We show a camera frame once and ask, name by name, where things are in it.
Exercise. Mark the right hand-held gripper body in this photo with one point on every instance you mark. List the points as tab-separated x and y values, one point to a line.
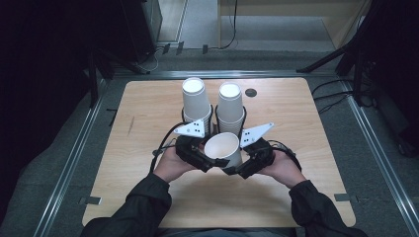
260	154

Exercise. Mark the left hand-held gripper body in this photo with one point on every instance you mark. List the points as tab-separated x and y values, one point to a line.
189	149

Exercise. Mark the single white paper cup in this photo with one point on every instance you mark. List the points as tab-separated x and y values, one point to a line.
220	148

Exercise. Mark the black double cup holder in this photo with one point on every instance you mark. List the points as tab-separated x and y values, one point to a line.
214	125

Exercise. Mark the stack of white paper cups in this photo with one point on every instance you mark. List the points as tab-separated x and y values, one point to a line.
230	105
196	98

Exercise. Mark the person's left hand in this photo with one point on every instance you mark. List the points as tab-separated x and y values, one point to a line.
171	166

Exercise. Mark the person's right hand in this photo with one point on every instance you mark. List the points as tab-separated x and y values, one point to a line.
285	171

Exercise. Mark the black round table grommet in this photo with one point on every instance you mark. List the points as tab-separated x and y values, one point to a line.
251	92

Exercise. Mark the grey tape strip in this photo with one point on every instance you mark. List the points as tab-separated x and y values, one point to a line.
346	197
90	200

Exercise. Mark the black metal stand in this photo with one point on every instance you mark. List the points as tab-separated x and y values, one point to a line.
94	79

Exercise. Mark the black tripod stand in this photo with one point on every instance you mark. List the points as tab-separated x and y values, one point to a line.
349	56

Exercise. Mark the light wooden furniture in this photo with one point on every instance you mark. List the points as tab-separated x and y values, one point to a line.
336	19

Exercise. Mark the metal floor rail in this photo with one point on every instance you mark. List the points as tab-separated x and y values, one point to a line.
70	164
378	148

